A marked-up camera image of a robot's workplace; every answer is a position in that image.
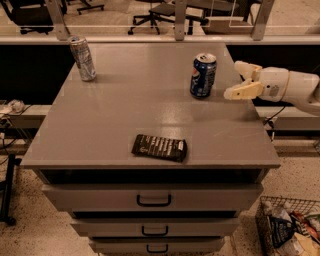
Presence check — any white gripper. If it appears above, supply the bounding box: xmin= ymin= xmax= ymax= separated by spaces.
xmin=224 ymin=61 xmax=289 ymax=102

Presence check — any blue pepsi can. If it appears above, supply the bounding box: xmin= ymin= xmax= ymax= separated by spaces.
xmin=190 ymin=53 xmax=217 ymax=98

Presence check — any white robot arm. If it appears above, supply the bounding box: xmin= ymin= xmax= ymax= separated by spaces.
xmin=224 ymin=61 xmax=320 ymax=116

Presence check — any silver tall drink can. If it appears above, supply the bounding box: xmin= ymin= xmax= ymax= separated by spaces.
xmin=68 ymin=35 xmax=96 ymax=81

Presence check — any black snack bar wrapper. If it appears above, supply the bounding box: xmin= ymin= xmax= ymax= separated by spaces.
xmin=131 ymin=134 xmax=187 ymax=162

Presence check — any black office chair centre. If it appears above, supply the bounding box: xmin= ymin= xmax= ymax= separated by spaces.
xmin=128 ymin=0 xmax=209 ymax=40

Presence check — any black office chair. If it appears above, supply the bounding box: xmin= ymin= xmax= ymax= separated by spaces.
xmin=128 ymin=0 xmax=209 ymax=40
xmin=0 ymin=0 xmax=53 ymax=34

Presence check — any blue snack bag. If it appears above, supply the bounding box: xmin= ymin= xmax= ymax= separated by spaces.
xmin=269 ymin=216 xmax=295 ymax=248

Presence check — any red snack bag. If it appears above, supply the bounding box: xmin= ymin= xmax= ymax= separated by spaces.
xmin=289 ymin=211 xmax=320 ymax=241

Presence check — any bottom grey drawer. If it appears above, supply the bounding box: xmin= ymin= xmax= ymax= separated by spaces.
xmin=89 ymin=237 xmax=224 ymax=254

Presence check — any grey drawer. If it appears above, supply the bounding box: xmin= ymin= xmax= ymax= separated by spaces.
xmin=42 ymin=184 xmax=263 ymax=212
xmin=71 ymin=218 xmax=239 ymax=238
xmin=89 ymin=237 xmax=224 ymax=254

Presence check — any grey drawer cabinet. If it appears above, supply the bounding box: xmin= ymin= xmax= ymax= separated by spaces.
xmin=20 ymin=42 xmax=282 ymax=256

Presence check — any top grey drawer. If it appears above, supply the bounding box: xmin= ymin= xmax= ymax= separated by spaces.
xmin=42 ymin=184 xmax=263 ymax=212

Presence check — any middle grey drawer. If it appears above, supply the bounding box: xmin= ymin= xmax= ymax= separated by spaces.
xmin=71 ymin=218 xmax=239 ymax=238

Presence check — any black office chair left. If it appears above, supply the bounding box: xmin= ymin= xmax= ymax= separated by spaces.
xmin=0 ymin=0 xmax=53 ymax=34

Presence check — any clutter on left shelf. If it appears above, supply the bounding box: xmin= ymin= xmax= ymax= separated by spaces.
xmin=0 ymin=99 xmax=25 ymax=115

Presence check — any black stand left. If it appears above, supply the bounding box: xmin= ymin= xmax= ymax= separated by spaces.
xmin=0 ymin=154 xmax=21 ymax=226

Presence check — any black cable right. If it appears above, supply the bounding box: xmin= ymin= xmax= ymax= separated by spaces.
xmin=261 ymin=105 xmax=286 ymax=141

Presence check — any wire basket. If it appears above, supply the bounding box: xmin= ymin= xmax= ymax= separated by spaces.
xmin=255 ymin=196 xmax=320 ymax=256

